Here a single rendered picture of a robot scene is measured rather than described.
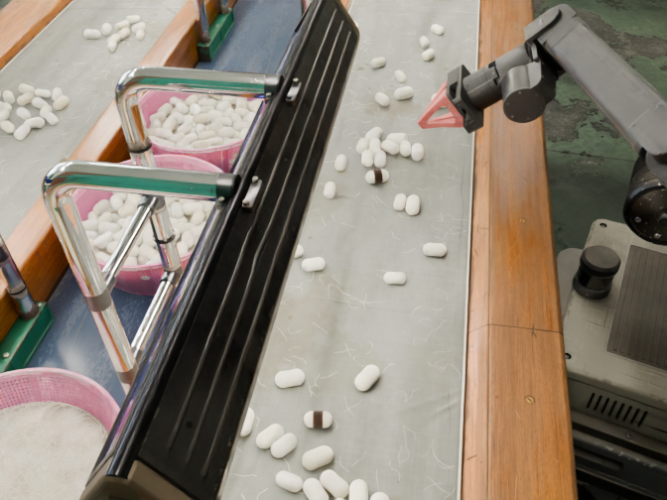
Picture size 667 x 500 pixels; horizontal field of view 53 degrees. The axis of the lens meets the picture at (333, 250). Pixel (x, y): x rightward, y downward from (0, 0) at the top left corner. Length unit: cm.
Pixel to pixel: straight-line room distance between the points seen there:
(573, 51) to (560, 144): 165
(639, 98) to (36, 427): 78
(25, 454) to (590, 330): 93
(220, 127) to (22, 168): 35
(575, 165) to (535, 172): 136
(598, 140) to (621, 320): 139
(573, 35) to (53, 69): 105
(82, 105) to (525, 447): 102
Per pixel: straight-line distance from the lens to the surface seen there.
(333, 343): 88
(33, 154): 131
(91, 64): 155
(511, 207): 105
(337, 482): 75
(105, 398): 85
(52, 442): 88
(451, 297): 94
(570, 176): 243
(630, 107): 80
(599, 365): 126
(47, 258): 110
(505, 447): 78
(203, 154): 118
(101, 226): 110
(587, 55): 92
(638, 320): 135
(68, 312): 108
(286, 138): 60
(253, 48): 166
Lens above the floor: 143
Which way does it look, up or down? 44 degrees down
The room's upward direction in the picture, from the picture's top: 2 degrees counter-clockwise
